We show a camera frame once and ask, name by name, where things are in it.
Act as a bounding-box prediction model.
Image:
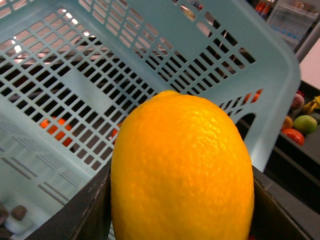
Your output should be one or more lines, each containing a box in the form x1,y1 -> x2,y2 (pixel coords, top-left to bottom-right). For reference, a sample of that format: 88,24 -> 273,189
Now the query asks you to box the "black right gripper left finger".
27,163 -> 111,240

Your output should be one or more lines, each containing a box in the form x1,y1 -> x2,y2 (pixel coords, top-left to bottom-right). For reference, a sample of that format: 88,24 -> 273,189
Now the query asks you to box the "light blue plastic basket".
0,0 -> 300,240

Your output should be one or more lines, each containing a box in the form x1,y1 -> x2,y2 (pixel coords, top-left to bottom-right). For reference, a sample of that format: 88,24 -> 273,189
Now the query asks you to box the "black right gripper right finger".
250,167 -> 320,240

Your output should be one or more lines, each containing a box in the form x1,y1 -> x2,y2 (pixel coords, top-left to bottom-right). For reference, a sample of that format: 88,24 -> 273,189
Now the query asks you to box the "black fruit display shelf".
234,79 -> 320,213

